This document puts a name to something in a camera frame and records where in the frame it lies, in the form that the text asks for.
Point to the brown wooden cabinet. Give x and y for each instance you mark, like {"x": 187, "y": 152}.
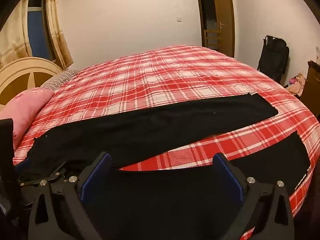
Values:
{"x": 312, "y": 87}

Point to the brown wooden door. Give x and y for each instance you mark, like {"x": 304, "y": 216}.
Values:
{"x": 223, "y": 10}

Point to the window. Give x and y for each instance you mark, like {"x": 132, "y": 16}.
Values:
{"x": 37, "y": 30}

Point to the cream round headboard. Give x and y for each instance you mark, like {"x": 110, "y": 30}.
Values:
{"x": 15, "y": 75}

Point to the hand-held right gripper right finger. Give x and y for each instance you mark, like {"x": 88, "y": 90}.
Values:
{"x": 231, "y": 180}

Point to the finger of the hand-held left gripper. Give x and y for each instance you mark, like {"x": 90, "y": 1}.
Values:
{"x": 56, "y": 172}

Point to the pink pillow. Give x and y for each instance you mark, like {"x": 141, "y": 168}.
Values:
{"x": 22, "y": 110}

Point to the grey striped pillow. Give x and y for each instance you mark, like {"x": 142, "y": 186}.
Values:
{"x": 60, "y": 78}

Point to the brown door frame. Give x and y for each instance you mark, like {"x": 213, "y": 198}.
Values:
{"x": 198, "y": 5}

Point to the wooden chair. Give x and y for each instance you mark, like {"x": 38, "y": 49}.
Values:
{"x": 212, "y": 38}

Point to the sheer cream curtain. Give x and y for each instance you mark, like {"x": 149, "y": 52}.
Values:
{"x": 13, "y": 37}

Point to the beige patterned curtain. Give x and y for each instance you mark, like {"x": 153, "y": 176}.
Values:
{"x": 58, "y": 30}

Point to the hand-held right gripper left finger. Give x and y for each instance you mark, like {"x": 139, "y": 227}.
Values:
{"x": 96, "y": 180}

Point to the pink clothes pile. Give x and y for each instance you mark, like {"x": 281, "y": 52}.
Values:
{"x": 297, "y": 83}

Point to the black pants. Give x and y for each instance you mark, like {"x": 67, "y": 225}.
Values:
{"x": 150, "y": 125}

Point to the black bag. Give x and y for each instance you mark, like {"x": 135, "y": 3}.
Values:
{"x": 273, "y": 57}

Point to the red plaid bed sheet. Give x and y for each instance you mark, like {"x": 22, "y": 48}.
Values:
{"x": 162, "y": 80}

